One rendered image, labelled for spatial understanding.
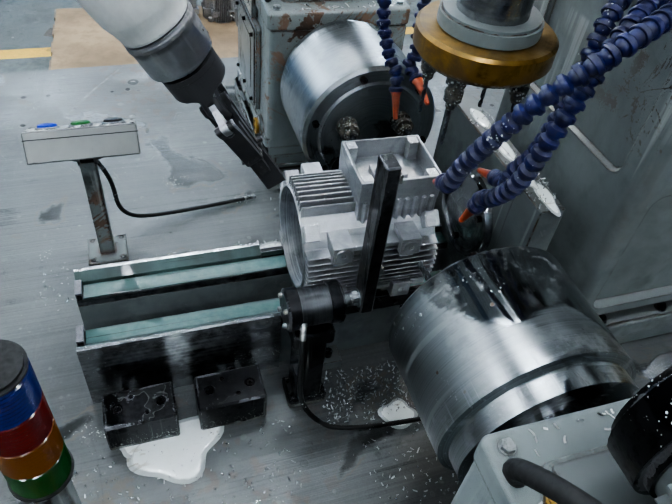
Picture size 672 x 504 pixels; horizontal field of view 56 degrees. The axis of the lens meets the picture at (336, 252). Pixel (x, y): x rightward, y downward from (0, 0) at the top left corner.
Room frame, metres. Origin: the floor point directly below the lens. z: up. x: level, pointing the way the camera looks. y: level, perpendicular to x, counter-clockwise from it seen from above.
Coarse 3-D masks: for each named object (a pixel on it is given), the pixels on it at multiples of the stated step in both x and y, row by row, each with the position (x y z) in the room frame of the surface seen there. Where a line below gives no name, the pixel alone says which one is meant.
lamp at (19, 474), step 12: (48, 444) 0.27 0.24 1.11; (60, 444) 0.28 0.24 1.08; (0, 456) 0.24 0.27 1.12; (24, 456) 0.25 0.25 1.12; (36, 456) 0.25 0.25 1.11; (48, 456) 0.26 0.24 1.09; (0, 468) 0.25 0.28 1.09; (12, 468) 0.24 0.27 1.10; (24, 468) 0.25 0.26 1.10; (36, 468) 0.25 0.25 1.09; (48, 468) 0.26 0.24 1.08
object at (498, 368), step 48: (432, 288) 0.51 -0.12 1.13; (480, 288) 0.50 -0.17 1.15; (528, 288) 0.50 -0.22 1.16; (576, 288) 0.53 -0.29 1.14; (432, 336) 0.46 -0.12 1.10; (480, 336) 0.44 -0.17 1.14; (528, 336) 0.43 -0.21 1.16; (576, 336) 0.44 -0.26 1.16; (432, 384) 0.41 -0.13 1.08; (480, 384) 0.39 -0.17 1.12; (528, 384) 0.38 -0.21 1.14; (576, 384) 0.38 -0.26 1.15; (624, 384) 0.40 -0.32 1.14; (432, 432) 0.38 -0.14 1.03; (480, 432) 0.35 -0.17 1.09
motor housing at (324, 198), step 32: (288, 192) 0.75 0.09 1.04; (320, 192) 0.69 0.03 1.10; (288, 224) 0.75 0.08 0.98; (320, 224) 0.65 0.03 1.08; (352, 224) 0.66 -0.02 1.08; (416, 224) 0.69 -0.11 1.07; (288, 256) 0.71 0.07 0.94; (320, 256) 0.61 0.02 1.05; (384, 256) 0.64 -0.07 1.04; (416, 256) 0.66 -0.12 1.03; (352, 288) 0.63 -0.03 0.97
